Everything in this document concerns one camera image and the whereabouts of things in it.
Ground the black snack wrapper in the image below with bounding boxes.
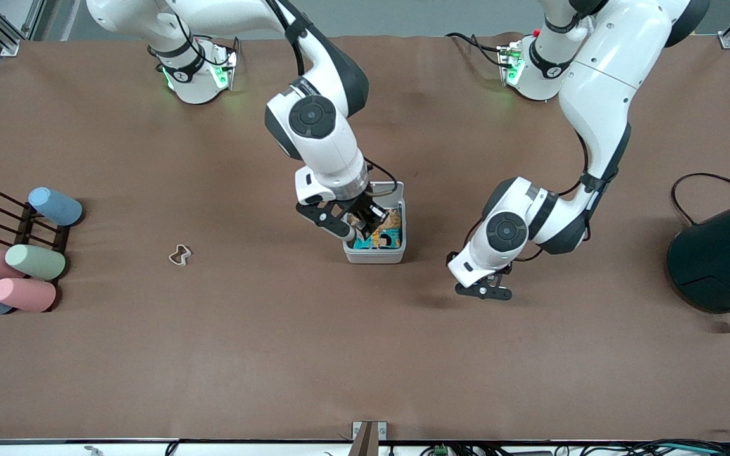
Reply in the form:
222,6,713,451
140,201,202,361
359,214,387,240

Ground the small grey storage box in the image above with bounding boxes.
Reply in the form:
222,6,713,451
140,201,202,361
342,181,407,265

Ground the large dark teal pedal bin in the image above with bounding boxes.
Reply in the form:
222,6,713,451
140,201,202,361
667,193,730,331

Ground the teal printed wrapper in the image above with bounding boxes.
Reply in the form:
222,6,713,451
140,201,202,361
354,228,402,250

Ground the green plastic cup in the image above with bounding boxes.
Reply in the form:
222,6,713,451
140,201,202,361
5,244,67,281

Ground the dark wooden cup rack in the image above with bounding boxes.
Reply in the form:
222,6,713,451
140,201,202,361
0,191,72,257

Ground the black arm-mounted camera cable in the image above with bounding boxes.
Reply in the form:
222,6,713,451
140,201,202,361
262,0,400,196
517,130,594,262

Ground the metal table edge bracket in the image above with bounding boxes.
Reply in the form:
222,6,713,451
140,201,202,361
351,421,388,456

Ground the black base power cable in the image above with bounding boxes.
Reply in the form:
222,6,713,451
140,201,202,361
446,32,505,67

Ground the thin black looped cable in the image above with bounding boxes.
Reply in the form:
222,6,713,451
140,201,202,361
670,172,730,226

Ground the black cable bundle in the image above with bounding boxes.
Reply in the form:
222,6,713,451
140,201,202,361
618,431,730,456

